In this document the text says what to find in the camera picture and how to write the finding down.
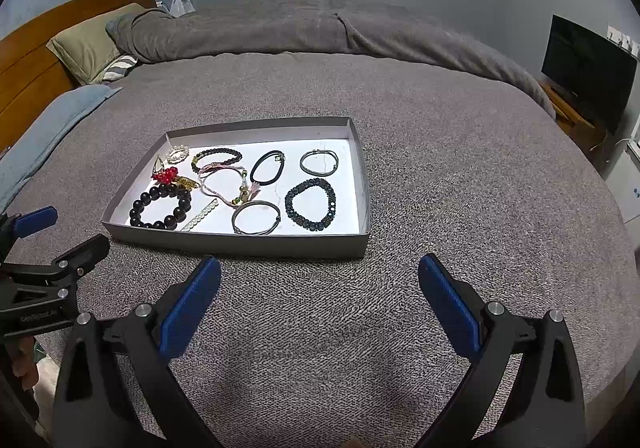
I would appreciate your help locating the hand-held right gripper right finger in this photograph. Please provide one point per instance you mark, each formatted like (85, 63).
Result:
(450, 303)

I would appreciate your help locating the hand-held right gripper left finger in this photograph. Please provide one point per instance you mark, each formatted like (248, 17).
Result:
(190, 308)

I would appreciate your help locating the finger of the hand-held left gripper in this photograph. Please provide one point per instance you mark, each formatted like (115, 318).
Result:
(80, 258)
(35, 222)

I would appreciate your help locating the shallow grey cardboard box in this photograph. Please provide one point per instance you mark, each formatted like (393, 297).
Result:
(347, 198)

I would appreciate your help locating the person's left hand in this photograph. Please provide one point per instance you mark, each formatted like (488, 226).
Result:
(22, 363)

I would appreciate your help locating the light blue blanket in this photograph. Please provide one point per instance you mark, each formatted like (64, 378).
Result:
(45, 128)

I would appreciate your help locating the thin silver bangle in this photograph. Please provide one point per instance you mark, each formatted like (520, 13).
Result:
(305, 167)
(237, 218)

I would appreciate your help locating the round pearl hair clip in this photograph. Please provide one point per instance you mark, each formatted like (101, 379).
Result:
(177, 155)

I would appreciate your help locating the striped pillow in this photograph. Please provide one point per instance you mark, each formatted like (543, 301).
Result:
(120, 68)

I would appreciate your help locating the green pillow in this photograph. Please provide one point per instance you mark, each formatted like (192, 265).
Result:
(85, 48)

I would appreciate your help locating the wooden headboard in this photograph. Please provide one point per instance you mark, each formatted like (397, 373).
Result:
(40, 33)

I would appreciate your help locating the white cabinet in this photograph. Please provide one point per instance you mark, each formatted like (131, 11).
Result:
(625, 178)

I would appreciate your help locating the wooden television stand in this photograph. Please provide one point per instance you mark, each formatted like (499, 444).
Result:
(567, 105)

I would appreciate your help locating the white plastic bag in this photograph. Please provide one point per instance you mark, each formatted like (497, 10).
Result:
(181, 7)

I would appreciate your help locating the black television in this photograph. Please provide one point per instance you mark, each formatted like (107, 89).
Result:
(590, 68)

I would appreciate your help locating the folded grey duvet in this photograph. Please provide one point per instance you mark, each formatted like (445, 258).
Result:
(300, 28)

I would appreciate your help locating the white wall hook rack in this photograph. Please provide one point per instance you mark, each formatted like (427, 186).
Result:
(625, 40)

